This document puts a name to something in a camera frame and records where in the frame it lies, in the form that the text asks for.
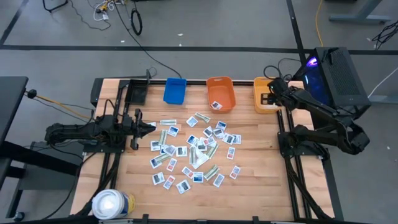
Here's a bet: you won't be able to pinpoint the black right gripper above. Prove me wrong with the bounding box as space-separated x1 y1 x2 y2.
260 77 292 106

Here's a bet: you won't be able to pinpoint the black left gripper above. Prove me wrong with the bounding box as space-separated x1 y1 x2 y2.
123 108 156 151

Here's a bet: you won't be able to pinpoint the yellow plastic bin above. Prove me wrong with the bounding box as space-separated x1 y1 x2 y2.
253 77 282 114

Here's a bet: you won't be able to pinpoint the black mesh basket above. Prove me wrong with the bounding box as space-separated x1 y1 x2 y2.
125 79 150 106

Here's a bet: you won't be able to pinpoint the orange plastic bin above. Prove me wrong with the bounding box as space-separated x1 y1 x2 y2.
206 76 236 114

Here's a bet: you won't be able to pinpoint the blue plastic bin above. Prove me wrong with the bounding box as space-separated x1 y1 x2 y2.
163 77 187 105

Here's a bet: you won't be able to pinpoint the packets in orange bin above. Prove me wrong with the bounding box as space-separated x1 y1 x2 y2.
152 172 166 186

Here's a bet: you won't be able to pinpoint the black computer tower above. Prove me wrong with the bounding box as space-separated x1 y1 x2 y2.
292 46 373 121

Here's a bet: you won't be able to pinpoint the white canister with yellow label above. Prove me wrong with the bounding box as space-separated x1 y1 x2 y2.
91 189 136 220

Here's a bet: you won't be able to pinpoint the white packet with boxed print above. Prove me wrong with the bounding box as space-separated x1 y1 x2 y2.
213 173 226 189

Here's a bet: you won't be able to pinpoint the grey desk foot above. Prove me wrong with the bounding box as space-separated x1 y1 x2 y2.
368 95 398 105

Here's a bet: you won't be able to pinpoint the grey desk leg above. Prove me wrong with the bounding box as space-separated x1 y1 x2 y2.
328 0 392 25

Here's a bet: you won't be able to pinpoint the black desk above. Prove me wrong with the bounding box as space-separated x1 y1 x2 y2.
0 76 84 218

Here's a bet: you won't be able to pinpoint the black floor stand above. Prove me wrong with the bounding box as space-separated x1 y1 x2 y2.
42 0 69 13

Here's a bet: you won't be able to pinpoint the black computer cable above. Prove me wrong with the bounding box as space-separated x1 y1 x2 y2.
263 57 302 80

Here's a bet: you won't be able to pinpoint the yellow floor cable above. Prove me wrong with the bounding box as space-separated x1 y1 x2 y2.
315 0 325 47

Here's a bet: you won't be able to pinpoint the long black floor cable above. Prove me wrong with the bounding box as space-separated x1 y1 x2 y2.
113 0 183 79

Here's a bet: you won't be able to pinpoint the coiled black cable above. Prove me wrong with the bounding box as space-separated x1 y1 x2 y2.
130 7 144 37

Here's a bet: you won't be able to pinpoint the thin black floor cable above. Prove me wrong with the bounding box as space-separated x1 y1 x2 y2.
68 0 112 31

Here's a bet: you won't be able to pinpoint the white floor cable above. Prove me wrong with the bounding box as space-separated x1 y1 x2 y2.
368 67 398 98

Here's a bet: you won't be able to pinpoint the white cable bundle with plug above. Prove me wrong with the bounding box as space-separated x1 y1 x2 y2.
92 0 116 22

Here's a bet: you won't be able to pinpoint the orange cable with black knob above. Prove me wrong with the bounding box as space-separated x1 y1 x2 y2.
26 89 94 121

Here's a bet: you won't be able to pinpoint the tangled black cable bundle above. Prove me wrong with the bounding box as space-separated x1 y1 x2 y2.
371 20 398 50

